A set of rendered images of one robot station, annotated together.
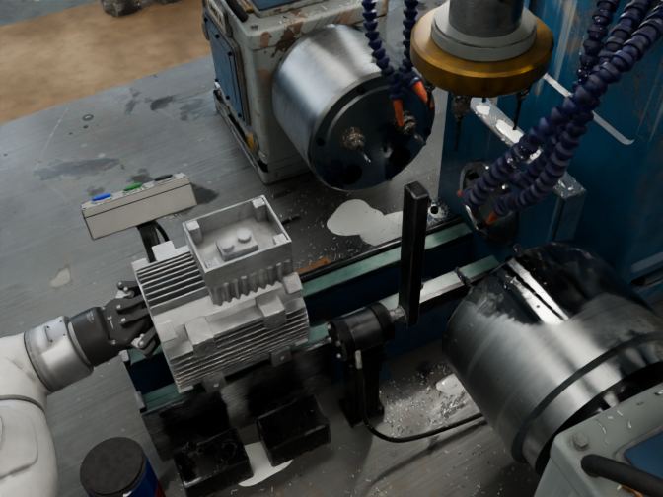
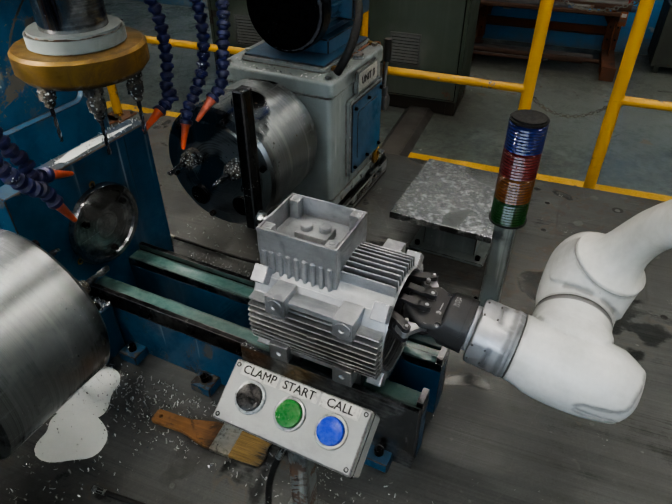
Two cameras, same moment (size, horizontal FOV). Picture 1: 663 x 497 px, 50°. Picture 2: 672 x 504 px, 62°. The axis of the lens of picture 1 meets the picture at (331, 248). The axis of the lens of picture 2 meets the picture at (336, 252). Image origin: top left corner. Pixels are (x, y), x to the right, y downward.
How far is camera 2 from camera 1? 126 cm
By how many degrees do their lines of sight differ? 85
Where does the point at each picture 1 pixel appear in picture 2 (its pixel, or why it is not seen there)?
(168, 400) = (421, 345)
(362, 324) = not seen: hidden behind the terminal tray
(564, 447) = (334, 81)
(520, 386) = (298, 121)
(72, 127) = not seen: outside the picture
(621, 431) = (310, 74)
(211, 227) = (311, 255)
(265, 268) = (317, 218)
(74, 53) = not seen: outside the picture
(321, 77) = (12, 285)
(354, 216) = (69, 436)
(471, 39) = (114, 22)
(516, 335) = (276, 115)
